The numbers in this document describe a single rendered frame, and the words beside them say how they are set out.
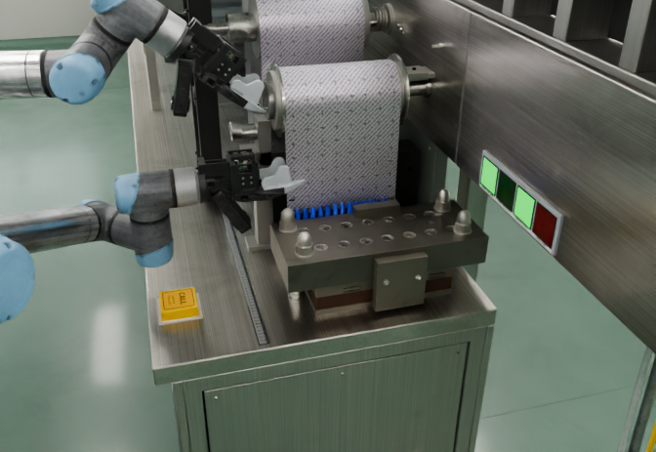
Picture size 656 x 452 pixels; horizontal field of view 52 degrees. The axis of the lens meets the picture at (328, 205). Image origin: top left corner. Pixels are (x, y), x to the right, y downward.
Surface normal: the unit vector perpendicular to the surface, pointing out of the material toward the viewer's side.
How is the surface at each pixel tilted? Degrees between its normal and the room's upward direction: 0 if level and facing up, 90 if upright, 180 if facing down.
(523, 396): 0
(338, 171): 90
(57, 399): 0
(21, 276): 87
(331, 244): 0
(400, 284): 90
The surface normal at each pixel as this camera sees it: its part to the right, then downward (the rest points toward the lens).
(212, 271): 0.01, -0.88
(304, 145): 0.27, 0.46
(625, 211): -0.96, 0.12
